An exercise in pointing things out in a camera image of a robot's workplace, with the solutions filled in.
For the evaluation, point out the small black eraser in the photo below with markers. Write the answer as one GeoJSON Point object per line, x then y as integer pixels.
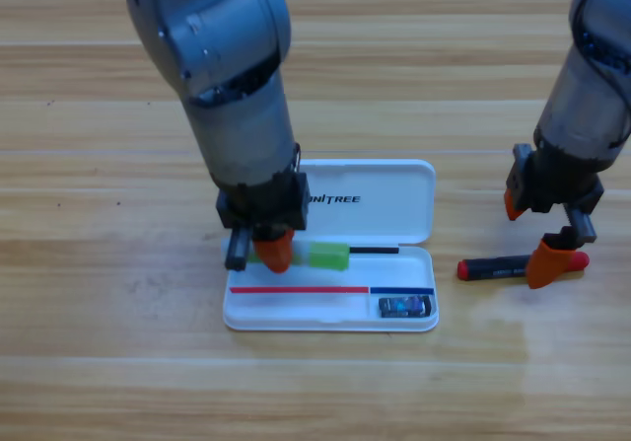
{"type": "Point", "coordinates": [404, 308]}

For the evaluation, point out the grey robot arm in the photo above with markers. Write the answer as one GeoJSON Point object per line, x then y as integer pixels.
{"type": "Point", "coordinates": [222, 66]}
{"type": "Point", "coordinates": [581, 115]}

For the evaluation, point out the red and black marker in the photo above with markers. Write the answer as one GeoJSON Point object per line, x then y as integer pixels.
{"type": "Point", "coordinates": [493, 268]}

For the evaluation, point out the white Unitree pencil case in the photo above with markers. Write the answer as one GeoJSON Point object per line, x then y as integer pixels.
{"type": "Point", "coordinates": [389, 214]}

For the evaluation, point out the green highlighter pen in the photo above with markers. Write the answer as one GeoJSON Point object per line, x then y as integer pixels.
{"type": "Point", "coordinates": [328, 257]}

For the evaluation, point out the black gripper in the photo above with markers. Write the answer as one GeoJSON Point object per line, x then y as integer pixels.
{"type": "Point", "coordinates": [276, 204]}
{"type": "Point", "coordinates": [557, 187]}

